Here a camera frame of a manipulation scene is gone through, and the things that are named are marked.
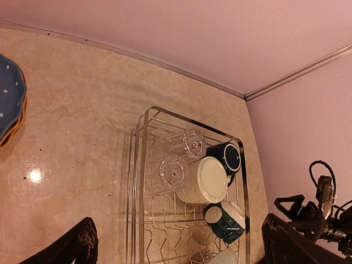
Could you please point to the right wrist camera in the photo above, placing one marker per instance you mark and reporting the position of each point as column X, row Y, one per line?
column 326, row 188

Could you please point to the metal wire dish rack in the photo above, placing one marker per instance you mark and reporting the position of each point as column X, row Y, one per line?
column 163, row 229

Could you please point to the cream ribbed mug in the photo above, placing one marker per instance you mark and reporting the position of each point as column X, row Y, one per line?
column 207, row 183

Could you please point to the dark blue mug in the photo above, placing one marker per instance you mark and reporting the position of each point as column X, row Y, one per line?
column 229, row 156

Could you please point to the clear glass tumbler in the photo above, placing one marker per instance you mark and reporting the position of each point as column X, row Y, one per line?
column 190, row 145
column 164, row 175

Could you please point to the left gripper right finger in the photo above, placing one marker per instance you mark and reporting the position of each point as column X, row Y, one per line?
column 283, row 244

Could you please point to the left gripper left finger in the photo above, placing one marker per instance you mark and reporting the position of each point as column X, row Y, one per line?
column 78, row 245

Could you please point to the right aluminium frame post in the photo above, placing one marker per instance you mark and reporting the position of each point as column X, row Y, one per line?
column 321, row 62

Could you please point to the teal and white bowl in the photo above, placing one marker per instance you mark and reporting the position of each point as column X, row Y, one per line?
column 226, row 220

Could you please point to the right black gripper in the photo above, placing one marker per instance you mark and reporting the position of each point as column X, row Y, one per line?
column 311, row 222

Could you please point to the blue polka dot plate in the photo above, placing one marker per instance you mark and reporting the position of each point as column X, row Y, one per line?
column 13, row 92

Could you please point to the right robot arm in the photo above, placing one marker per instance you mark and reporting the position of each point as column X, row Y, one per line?
column 344, row 251

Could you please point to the pale striped bowl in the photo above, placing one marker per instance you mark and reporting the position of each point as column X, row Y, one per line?
column 227, row 256

